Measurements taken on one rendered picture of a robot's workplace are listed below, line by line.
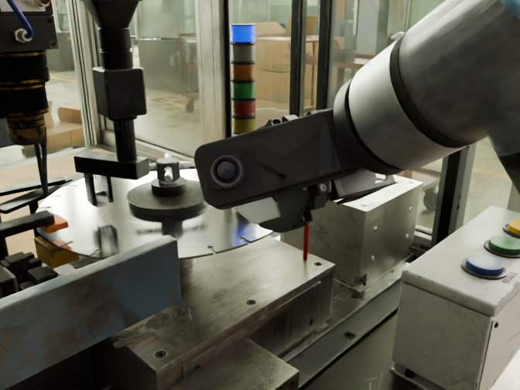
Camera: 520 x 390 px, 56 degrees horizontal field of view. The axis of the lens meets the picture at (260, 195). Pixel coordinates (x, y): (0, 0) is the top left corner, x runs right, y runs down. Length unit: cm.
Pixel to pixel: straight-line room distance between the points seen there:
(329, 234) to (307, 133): 48
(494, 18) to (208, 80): 104
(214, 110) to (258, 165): 91
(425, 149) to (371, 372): 44
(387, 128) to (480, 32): 7
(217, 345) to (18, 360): 24
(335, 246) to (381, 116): 53
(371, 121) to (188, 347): 34
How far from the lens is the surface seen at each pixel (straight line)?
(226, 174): 33
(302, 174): 33
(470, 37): 25
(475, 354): 61
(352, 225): 77
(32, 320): 39
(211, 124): 126
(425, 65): 27
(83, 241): 56
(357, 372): 68
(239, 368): 56
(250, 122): 89
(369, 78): 30
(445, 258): 65
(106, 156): 59
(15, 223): 56
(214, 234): 55
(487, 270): 62
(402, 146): 29
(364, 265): 80
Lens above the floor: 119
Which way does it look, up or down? 21 degrees down
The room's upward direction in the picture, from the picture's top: straight up
